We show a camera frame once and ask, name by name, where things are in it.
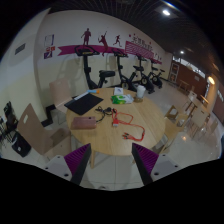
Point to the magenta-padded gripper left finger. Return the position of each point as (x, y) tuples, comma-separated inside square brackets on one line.
[(58, 166)]

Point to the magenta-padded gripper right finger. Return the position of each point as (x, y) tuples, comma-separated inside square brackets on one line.
[(163, 166)]

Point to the black bin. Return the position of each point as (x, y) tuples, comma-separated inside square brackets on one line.
[(21, 145)]

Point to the wooden tables and chairs group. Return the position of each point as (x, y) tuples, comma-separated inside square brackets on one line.
[(196, 116)]

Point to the black mouse pad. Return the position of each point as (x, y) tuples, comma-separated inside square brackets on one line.
[(83, 104)]

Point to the black chairs stack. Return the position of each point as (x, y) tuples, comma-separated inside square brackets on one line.
[(10, 116)]

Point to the plain wooden chair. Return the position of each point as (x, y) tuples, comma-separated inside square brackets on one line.
[(60, 93)]

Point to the white cup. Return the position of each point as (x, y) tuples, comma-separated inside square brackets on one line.
[(141, 92)]

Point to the green wet wipes pack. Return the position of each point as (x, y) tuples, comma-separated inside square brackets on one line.
[(121, 99)]

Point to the blue and orange pen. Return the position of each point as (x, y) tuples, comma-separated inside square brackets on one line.
[(93, 91)]

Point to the small white box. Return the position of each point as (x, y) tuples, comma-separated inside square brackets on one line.
[(118, 91)]

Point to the small ceiling light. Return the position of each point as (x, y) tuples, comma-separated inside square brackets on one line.
[(181, 52)]

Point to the bright ceiling light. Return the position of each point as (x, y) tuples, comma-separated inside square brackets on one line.
[(166, 12)]

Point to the glowing wall lamp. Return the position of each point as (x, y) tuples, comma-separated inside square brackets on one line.
[(211, 80)]

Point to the purple wall poster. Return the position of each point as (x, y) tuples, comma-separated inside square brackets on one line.
[(48, 54)]

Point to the small red wall sign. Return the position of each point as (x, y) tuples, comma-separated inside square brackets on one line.
[(50, 49)]

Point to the grey wall vent grille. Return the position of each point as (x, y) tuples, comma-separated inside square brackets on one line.
[(20, 48)]

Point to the white wall poster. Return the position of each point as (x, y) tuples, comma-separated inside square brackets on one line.
[(49, 40)]

